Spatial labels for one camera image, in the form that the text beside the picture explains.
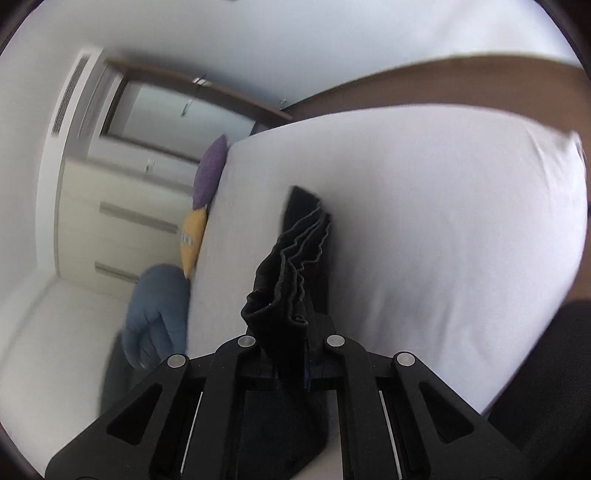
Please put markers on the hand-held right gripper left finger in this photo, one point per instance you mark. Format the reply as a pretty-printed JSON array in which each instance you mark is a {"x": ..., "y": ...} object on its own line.
[{"x": 247, "y": 369}]

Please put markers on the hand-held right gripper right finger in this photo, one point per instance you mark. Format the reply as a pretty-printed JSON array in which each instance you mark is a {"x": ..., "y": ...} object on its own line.
[{"x": 334, "y": 369}]

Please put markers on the black pants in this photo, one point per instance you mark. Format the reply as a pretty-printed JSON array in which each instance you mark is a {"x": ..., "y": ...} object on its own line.
[{"x": 286, "y": 286}]

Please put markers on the rolled blue duvet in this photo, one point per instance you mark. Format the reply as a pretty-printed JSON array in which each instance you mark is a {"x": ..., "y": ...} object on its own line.
[{"x": 154, "y": 309}]

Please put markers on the yellow pillow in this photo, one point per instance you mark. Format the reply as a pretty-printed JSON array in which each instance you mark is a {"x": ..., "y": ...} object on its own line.
[{"x": 191, "y": 244}]

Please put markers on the bed with white sheet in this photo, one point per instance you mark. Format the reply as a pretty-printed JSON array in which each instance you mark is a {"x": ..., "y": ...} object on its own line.
[{"x": 415, "y": 230}]

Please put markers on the purple pillow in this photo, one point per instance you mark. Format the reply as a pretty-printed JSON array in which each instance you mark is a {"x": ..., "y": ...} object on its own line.
[{"x": 210, "y": 170}]

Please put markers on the cream wardrobe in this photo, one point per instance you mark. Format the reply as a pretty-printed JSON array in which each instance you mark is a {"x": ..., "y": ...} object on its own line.
[{"x": 115, "y": 198}]

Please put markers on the brown wooden door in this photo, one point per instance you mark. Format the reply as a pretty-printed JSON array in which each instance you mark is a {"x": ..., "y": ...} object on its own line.
[{"x": 184, "y": 83}]

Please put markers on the white air vent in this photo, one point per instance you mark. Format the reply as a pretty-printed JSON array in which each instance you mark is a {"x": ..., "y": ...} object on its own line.
[{"x": 69, "y": 94}]

